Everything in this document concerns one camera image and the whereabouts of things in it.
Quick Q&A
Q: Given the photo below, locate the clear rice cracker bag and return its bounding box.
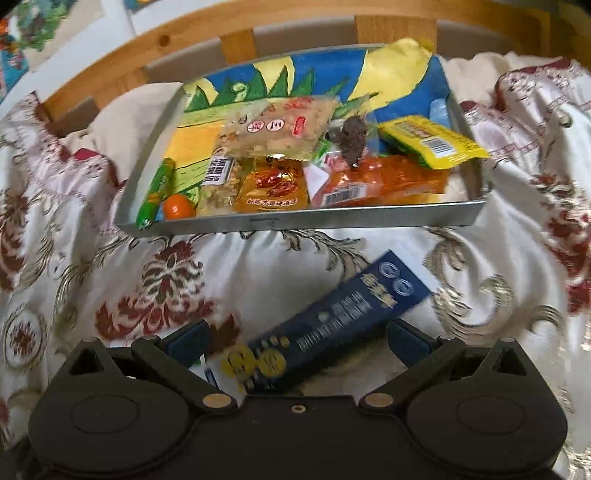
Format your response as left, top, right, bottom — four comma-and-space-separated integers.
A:
214, 95, 339, 161

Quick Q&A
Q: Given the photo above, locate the orange mandarin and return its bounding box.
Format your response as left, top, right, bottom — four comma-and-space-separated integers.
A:
162, 194, 195, 221

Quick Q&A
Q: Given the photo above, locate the mixed nuts clear bag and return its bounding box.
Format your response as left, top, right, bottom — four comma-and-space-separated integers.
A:
197, 155, 253, 216

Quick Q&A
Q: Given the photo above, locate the colourful kids drawing left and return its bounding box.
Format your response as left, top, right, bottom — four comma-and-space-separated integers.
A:
1, 1, 77, 100

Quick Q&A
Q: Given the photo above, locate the wooden bed frame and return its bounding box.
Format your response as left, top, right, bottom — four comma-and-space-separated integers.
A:
44, 1, 590, 120

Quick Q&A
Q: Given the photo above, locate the blue white stick packet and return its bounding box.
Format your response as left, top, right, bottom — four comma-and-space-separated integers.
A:
204, 250, 437, 398

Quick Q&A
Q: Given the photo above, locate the floral satin bed cover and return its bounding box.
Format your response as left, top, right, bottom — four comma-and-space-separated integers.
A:
1, 53, 590, 479

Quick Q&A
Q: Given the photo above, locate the yellow snack bar packet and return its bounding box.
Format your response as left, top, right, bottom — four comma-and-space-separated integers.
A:
378, 115, 489, 170

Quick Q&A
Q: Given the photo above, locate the green sausage stick packet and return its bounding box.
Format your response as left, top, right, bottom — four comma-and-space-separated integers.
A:
136, 157, 175, 230

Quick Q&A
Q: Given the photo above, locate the grey metal tray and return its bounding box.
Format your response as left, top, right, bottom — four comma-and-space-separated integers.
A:
114, 44, 492, 239

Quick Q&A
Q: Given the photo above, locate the brown orange snack packet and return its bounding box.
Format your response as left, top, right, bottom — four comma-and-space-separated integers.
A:
233, 158, 308, 213

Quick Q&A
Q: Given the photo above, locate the orange spicy tofu packet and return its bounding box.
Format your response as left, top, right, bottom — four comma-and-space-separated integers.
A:
304, 155, 450, 208

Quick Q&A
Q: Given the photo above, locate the dark dried meat packet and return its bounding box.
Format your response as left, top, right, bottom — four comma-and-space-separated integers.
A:
332, 115, 369, 169

